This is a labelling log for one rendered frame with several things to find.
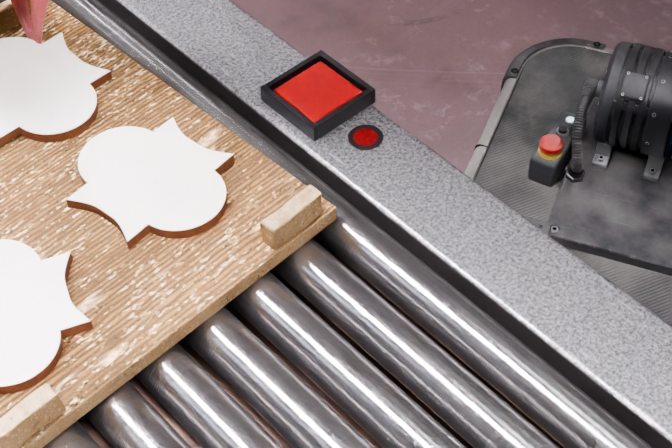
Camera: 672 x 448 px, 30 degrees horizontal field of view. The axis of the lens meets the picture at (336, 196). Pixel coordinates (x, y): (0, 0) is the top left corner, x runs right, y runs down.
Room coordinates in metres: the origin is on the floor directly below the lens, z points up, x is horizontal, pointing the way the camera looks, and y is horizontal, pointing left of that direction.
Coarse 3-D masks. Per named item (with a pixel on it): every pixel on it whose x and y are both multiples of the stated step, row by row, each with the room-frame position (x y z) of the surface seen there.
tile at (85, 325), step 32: (0, 256) 0.65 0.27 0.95; (32, 256) 0.65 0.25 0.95; (64, 256) 0.65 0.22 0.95; (0, 288) 0.62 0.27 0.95; (32, 288) 0.62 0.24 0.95; (64, 288) 0.61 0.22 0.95; (0, 320) 0.59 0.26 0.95; (32, 320) 0.58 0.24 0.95; (64, 320) 0.58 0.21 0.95; (0, 352) 0.56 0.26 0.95; (32, 352) 0.55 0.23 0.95; (0, 384) 0.53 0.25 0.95; (32, 384) 0.53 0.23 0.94
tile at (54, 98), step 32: (0, 64) 0.88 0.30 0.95; (32, 64) 0.88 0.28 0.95; (64, 64) 0.88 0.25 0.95; (0, 96) 0.84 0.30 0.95; (32, 96) 0.83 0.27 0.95; (64, 96) 0.83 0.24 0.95; (96, 96) 0.83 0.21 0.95; (0, 128) 0.79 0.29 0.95; (32, 128) 0.79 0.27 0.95; (64, 128) 0.79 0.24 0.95
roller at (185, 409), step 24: (168, 360) 0.56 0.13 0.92; (192, 360) 0.56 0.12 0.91; (144, 384) 0.55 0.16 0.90; (168, 384) 0.54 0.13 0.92; (192, 384) 0.54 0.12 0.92; (216, 384) 0.54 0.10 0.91; (168, 408) 0.53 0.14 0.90; (192, 408) 0.52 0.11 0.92; (216, 408) 0.52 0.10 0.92; (240, 408) 0.52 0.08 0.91; (192, 432) 0.51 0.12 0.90; (216, 432) 0.50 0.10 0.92; (240, 432) 0.49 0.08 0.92; (264, 432) 0.50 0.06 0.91
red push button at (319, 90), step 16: (320, 64) 0.88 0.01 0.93; (304, 80) 0.86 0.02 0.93; (320, 80) 0.86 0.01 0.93; (336, 80) 0.86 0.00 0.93; (288, 96) 0.84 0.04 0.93; (304, 96) 0.84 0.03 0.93; (320, 96) 0.84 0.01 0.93; (336, 96) 0.84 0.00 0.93; (352, 96) 0.84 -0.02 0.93; (304, 112) 0.82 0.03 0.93; (320, 112) 0.82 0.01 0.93
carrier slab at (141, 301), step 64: (128, 64) 0.89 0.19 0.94; (192, 128) 0.80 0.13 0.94; (0, 192) 0.73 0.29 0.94; (64, 192) 0.73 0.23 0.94; (256, 192) 0.72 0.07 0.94; (128, 256) 0.65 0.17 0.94; (192, 256) 0.65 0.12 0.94; (256, 256) 0.65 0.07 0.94; (128, 320) 0.59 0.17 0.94; (192, 320) 0.59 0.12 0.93; (64, 384) 0.53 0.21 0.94
